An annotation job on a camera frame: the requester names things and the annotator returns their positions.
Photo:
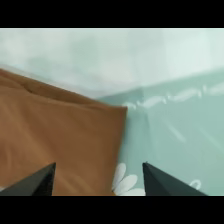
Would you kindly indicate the brown shirt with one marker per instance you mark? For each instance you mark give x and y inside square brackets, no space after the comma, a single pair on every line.
[63,136]

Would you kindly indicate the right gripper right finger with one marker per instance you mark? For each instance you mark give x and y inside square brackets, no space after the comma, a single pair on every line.
[163,184]

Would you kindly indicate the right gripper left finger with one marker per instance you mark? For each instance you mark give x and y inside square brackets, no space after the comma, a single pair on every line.
[36,183]

